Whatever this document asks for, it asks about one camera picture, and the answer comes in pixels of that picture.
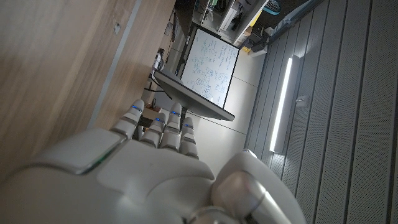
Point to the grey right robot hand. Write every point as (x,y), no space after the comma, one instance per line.
(140,180)

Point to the small wooden box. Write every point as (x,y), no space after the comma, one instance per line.
(153,112)

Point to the black computer monitor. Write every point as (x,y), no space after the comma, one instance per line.
(192,99)

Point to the whiteboard with writing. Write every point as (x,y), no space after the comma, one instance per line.
(211,65)

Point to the small white connector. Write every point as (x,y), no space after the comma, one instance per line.
(117,28)

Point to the long ceiling light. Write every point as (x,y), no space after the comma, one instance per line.
(281,102)

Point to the white shelf cabinet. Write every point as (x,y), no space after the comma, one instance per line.
(230,15)

